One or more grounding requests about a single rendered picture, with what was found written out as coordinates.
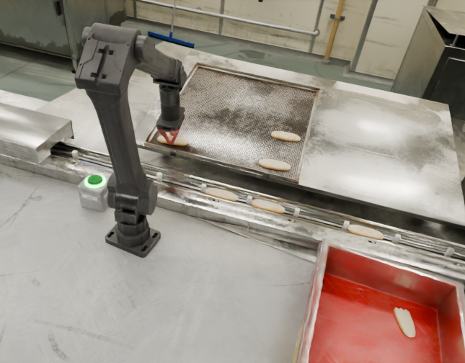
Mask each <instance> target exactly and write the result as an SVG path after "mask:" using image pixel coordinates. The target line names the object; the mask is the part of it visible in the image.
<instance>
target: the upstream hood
mask: <svg viewBox="0 0 465 363"><path fill-rule="evenodd" d="M63 138H64V140H65V142H66V141H67V140H68V139H69V138H71V139H74V133H73V129H72V120H69V119H66V118H62V117H57V116H54V115H49V114H46V113H42V112H36V111H33V110H30V109H25V108H21V107H16V106H13V105H10V104H5V103H1V102H0V154H3V155H6V156H11V157H14V158H19V159H22V160H25V161H30V162H33V163H38V164H40V163H41V162H42V161H43V160H44V159H46V158H47V157H48V156H49V155H50V154H51V153H50V149H51V148H52V147H53V146H54V145H55V144H56V143H58V142H59V141H60V140H61V139H63Z"/></svg>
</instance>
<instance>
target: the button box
mask: <svg viewBox="0 0 465 363"><path fill-rule="evenodd" d="M95 174H96V173H93V172H90V173H89V174H88V175H87V177H88V176H91V175H95ZM98 175H101V174H98ZM102 176H104V175H102ZM87 177H86V178H87ZM104 177H105V178H106V182H105V184H104V185H103V186H101V187H98V188H90V187H87V186H86V185H85V183H84V181H85V179H86V178H85V179H84V180H83V181H82V182H81V183H80V184H79V185H78V186H77V188H78V192H79V199H80V203H81V206H82V207H86V208H89V209H92V210H96V211H100V212H104V211H105V210H106V209H107V207H108V204H107V194H108V190H107V186H106V185H107V181H108V179H109V176H104Z"/></svg>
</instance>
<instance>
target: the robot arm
mask: <svg viewBox="0 0 465 363"><path fill-rule="evenodd" d="M81 40H82V45H83V47H84V49H83V52H82V54H81V59H80V61H79V65H78V68H77V70H76V74H75V77H74V80H75V82H76V86H77V89H85V92H86V94H87V96H88V97H89V98H90V99H91V101H92V104H93V105H94V108H95V110H96V113H97V117H98V120H99V124H100V127H101V130H102V134H103V137H104V139H105V144H106V146H107V151H108V154H109V157H110V161H111V164H112V168H113V171H114V173H111V175H110V177H109V179H108V181H107V185H106V186H107V190H108V194H107V204H108V207H109V208H113V209H115V211H114V215H115V221H116V222H117V224H115V226H114V227H113V228H112V229H111V230H110V231H109V232H108V233H107V235H106V236H105V242H106V243H108V244H110V245H112V246H114V247H117V248H120V249H122V250H124V251H127V252H128V253H131V254H133V255H136V256H138V257H141V258H145V257H146V256H147V255H148V254H149V252H150V251H151V250H152V248H153V247H154V246H155V245H156V244H157V242H158V241H159V239H160V238H161V233H160V232H159V231H157V230H154V229H153V228H150V227H149V222H148V221H147V218H146V215H152V214H153V212H154V210H155V207H156V203H157V199H158V191H159V190H158V186H157V185H156V184H154V180H152V179H147V177H146V173H145V172H144V171H143V169H142V166H141V162H140V158H139V154H138V147H137V143H136V136H135V132H134V128H133V121H132V117H131V113H130V107H129V102H128V85H129V80H130V78H131V76H132V75H133V72H134V71H135V69H137V70H139V71H143V72H144V73H147V74H150V75H151V78H153V83H154V84H159V97H160V106H161V114H160V115H159V119H158V120H157V122H156V127H157V131H158V132H159V133H160V134H161V135H162V136H163V137H164V139H165V140H166V141H167V142H168V144H170V145H173V144H174V142H175V140H176V138H177V136H178V134H179V132H180V128H181V126H182V123H183V121H184V119H185V115H184V112H185V108H184V107H181V106H180V92H181V91H182V88H183V86H184V84H185V82H186V80H187V74H186V72H185V70H184V66H183V65H182V61H180V60H178V59H175V58H173V57H170V56H167V55H165V54H164V53H163V52H161V51H160V50H158V49H156V48H155V45H156V42H155V41H153V40H152V39H151V38H150V37H147V36H143V35H142V34H141V31H140V30H137V29H132V28H127V27H119V26H114V25H109V24H100V23H94V24H93V25H92V27H85V28H84V30H83V32H82V37H81ZM165 132H168V133H170V134H171V135H172V136H173V138H172V140H169V138H168V136H167V134H166V133H165Z"/></svg>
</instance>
